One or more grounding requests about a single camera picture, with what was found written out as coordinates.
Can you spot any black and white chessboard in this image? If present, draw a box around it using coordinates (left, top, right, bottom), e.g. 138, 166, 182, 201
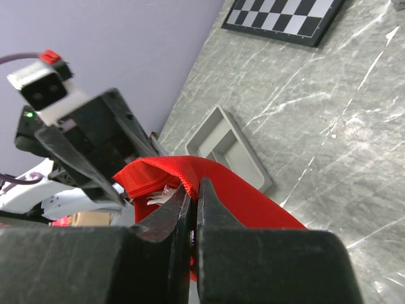
221, 0, 345, 48

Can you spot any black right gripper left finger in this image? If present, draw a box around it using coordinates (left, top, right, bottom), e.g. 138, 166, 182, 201
1, 187, 192, 303

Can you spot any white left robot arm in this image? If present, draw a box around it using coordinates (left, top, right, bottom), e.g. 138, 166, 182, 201
1, 89, 159, 224

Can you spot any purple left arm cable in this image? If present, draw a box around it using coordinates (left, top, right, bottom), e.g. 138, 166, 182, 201
0, 52, 44, 66

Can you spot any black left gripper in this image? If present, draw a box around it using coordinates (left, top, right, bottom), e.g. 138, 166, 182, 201
34, 88, 167, 206

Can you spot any red fabric zipper pouch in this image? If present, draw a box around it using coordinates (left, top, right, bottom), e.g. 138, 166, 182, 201
112, 155, 308, 282

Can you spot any grey divided plastic tray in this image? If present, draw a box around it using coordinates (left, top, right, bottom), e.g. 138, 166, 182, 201
185, 105, 273, 193

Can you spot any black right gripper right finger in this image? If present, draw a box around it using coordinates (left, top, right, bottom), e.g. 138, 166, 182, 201
196, 179, 363, 303

